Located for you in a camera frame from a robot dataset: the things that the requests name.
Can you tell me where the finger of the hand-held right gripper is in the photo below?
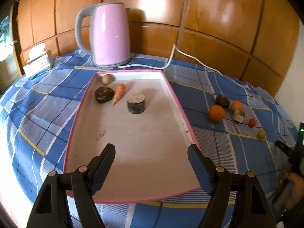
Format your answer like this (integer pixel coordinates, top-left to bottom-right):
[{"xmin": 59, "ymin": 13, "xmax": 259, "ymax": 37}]
[{"xmin": 275, "ymin": 140, "xmax": 295, "ymax": 158}]

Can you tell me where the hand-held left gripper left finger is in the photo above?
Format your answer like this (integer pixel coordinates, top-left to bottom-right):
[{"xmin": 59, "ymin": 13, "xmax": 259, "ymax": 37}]
[{"xmin": 26, "ymin": 143, "xmax": 116, "ymax": 228}]

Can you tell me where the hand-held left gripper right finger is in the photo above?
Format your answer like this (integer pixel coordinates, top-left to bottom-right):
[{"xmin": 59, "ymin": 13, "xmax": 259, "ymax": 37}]
[{"xmin": 187, "ymin": 144, "xmax": 277, "ymax": 228}]

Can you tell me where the pink rimmed white tray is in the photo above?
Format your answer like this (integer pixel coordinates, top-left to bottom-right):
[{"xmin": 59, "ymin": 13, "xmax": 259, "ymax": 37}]
[{"xmin": 63, "ymin": 69, "xmax": 201, "ymax": 205}]

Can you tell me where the white cut cube piece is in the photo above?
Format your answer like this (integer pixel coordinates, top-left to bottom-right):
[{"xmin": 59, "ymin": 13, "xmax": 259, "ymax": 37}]
[{"xmin": 232, "ymin": 109, "xmax": 246, "ymax": 123}]

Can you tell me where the large orange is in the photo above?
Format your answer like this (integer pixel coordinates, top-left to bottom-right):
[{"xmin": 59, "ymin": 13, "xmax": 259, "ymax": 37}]
[{"xmin": 209, "ymin": 105, "xmax": 225, "ymax": 123}]

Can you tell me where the small orange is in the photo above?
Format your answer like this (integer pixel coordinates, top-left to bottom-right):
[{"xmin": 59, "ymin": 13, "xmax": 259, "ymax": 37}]
[{"xmin": 231, "ymin": 100, "xmax": 243, "ymax": 112}]

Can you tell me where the dark-skinned cut cylinder piece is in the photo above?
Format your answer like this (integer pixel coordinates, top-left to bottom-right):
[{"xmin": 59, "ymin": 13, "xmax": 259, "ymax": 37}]
[{"xmin": 127, "ymin": 93, "xmax": 146, "ymax": 114}]

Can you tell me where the dark brown round lump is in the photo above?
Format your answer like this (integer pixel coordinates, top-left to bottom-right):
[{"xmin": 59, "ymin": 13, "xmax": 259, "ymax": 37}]
[
  {"xmin": 95, "ymin": 87, "xmax": 114, "ymax": 103},
  {"xmin": 215, "ymin": 95, "xmax": 230, "ymax": 107}
]

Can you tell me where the small orange carrot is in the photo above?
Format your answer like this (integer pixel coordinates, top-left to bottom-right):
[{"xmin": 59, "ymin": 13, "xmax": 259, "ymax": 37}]
[{"xmin": 112, "ymin": 83, "xmax": 126, "ymax": 106}]

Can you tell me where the person's right hand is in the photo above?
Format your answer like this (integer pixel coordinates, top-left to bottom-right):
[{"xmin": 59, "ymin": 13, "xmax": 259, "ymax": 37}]
[{"xmin": 286, "ymin": 173, "xmax": 304, "ymax": 210}]

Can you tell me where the blue plaid tablecloth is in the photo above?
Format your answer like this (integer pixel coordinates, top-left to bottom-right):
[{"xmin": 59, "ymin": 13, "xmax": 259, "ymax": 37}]
[{"xmin": 0, "ymin": 49, "xmax": 298, "ymax": 228}]

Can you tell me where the patterned tissue box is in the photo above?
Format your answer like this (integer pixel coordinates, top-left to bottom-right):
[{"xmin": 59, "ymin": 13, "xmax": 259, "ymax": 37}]
[{"xmin": 23, "ymin": 50, "xmax": 54, "ymax": 78}]

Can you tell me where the pink electric kettle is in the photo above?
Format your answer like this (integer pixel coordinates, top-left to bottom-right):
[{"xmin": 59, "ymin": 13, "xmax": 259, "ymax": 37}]
[{"xmin": 75, "ymin": 2, "xmax": 131, "ymax": 68}]

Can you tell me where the white tissue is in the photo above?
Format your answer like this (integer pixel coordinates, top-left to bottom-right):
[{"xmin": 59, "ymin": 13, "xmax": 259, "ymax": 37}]
[{"xmin": 28, "ymin": 43, "xmax": 46, "ymax": 59}]

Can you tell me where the wooden panelled wardrobe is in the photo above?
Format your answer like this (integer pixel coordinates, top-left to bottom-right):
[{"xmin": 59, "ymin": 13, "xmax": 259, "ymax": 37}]
[{"xmin": 12, "ymin": 0, "xmax": 300, "ymax": 97}]

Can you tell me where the wooden glass door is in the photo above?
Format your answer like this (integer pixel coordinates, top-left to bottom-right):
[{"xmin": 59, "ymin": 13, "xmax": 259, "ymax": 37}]
[{"xmin": 0, "ymin": 12, "xmax": 18, "ymax": 88}]

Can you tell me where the white power cord with plug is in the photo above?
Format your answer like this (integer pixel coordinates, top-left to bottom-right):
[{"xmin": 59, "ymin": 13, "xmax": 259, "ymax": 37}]
[{"xmin": 116, "ymin": 44, "xmax": 252, "ymax": 91}]

